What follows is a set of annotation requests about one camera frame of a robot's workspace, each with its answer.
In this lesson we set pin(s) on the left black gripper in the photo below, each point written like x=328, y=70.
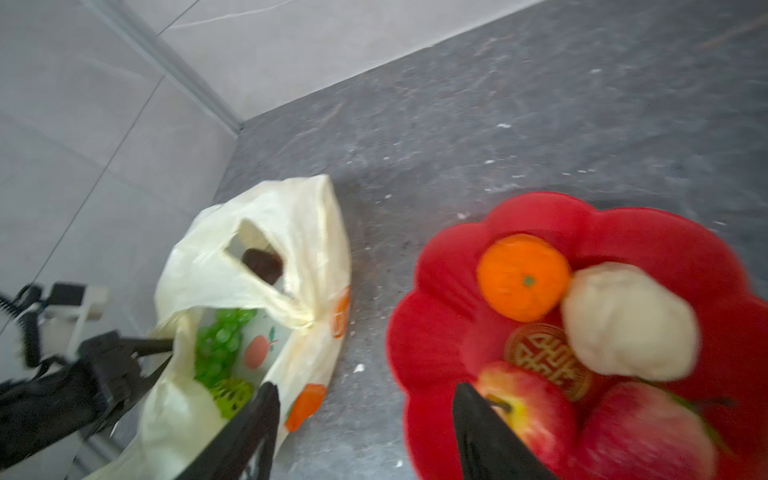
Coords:
x=113, y=362

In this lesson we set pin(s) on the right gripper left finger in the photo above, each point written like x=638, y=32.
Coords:
x=245, y=447

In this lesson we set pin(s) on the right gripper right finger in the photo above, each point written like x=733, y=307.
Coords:
x=488, y=448

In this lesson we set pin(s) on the red fake fruit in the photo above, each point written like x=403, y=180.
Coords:
x=534, y=408

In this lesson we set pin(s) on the red flower-shaped plate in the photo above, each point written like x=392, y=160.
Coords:
x=443, y=332

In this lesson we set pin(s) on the orange fake fruit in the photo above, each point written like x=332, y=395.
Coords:
x=522, y=277

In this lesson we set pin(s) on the beige fake potato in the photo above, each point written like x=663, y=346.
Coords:
x=620, y=321

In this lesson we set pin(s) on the yellowish plastic bag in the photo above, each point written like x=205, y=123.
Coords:
x=293, y=341

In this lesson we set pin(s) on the dark brown fake fruit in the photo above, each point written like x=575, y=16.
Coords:
x=266, y=265

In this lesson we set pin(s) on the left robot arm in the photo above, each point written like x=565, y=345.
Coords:
x=79, y=385

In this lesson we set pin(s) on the green fake grapes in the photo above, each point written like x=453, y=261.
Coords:
x=216, y=352

